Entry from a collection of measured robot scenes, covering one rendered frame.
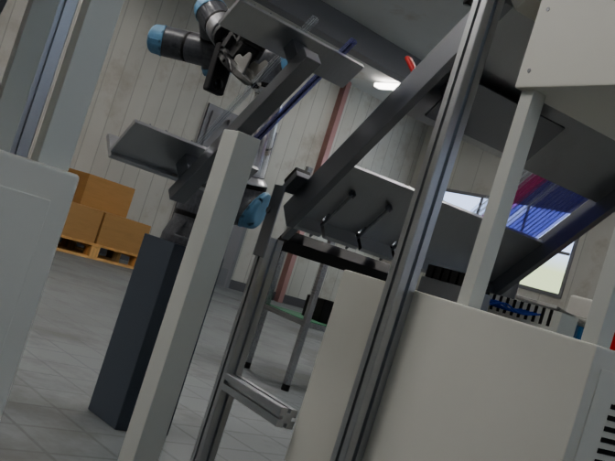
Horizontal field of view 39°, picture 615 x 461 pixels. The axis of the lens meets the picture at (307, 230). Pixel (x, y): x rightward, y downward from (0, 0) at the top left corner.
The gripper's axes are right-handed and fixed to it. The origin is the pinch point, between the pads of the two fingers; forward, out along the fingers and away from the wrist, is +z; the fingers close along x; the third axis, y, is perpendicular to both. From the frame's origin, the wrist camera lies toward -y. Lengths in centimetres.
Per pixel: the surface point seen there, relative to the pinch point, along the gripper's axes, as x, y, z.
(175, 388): 1, -54, 38
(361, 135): 18.8, 5.9, 17.2
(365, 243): 44, -20, 13
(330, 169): 19.8, -5.0, 14.5
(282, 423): 15, -43, 54
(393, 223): 47, -12, 14
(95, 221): 288, -377, -542
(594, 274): 835, -168, -414
